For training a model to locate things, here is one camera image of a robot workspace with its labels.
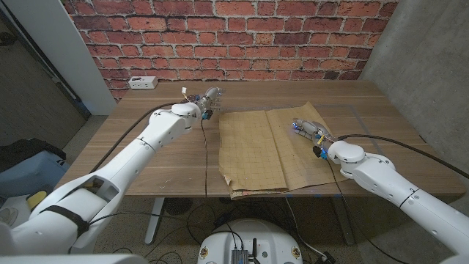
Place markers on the blue bag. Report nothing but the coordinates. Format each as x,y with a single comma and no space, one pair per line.
29,176

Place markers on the yellow and black gloves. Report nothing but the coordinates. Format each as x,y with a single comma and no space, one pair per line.
36,199

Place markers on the small grey electronics box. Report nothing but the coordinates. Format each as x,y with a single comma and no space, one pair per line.
240,256

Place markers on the red brick print backdrop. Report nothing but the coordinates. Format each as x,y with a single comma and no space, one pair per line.
234,36

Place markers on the black antenna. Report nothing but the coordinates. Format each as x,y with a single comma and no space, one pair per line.
254,249

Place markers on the white table leg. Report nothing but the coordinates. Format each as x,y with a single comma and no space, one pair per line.
154,223

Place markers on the black round floor disc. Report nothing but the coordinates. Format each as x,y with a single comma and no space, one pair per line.
178,206

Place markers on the white power strip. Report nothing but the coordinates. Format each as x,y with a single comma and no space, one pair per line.
143,82

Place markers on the grey sneaker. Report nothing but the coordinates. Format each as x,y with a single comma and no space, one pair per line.
7,218

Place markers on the grey table leg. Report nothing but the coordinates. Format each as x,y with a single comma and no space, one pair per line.
344,223

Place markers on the tan patterned cloth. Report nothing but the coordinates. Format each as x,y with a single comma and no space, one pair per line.
253,154

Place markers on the black floor plug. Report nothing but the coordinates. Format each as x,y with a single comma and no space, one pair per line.
328,257

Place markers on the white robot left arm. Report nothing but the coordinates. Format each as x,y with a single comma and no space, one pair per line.
157,128

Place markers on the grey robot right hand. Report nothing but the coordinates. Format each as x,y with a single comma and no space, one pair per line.
313,131

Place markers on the black bag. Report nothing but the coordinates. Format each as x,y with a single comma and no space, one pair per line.
25,148

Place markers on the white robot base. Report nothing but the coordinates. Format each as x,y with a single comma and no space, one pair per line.
253,234

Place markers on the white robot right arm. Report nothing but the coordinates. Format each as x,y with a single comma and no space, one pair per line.
377,172

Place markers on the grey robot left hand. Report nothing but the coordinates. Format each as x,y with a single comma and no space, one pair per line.
212,100

